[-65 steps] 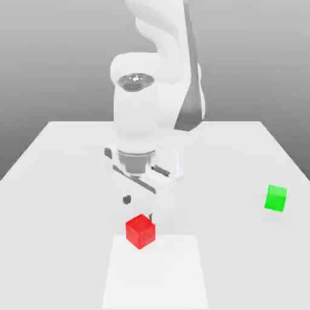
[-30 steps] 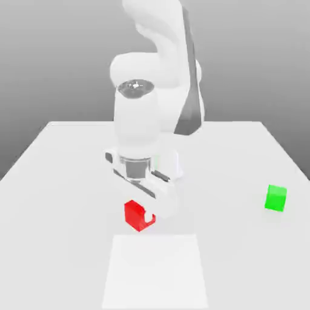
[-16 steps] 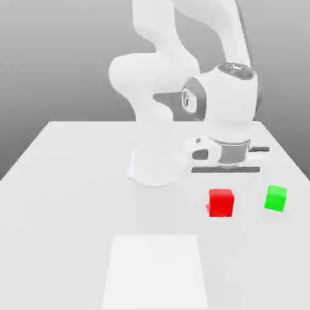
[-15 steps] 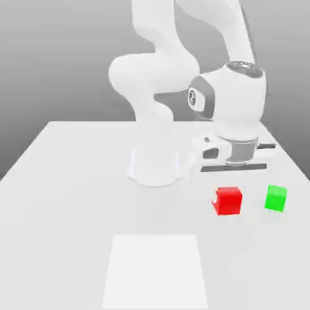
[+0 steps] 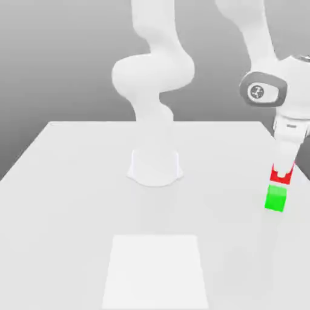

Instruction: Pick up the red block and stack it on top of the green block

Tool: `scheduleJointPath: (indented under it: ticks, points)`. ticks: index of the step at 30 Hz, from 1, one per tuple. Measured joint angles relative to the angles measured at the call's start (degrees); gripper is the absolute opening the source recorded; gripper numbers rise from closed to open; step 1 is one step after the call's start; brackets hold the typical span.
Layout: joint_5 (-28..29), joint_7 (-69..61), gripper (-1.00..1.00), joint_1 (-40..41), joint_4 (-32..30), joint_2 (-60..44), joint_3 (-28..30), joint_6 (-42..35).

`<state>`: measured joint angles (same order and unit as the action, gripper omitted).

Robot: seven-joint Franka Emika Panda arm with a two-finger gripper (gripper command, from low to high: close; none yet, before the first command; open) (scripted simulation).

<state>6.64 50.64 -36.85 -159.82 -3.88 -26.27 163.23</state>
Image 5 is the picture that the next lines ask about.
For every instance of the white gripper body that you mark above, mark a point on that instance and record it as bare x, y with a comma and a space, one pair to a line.
290, 133

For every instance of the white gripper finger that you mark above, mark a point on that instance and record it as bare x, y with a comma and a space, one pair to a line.
287, 155

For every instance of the small red cube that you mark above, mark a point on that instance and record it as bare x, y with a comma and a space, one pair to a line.
275, 178

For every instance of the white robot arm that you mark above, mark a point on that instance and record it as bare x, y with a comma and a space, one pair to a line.
155, 72

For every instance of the small green cube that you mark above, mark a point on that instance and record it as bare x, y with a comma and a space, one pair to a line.
275, 198

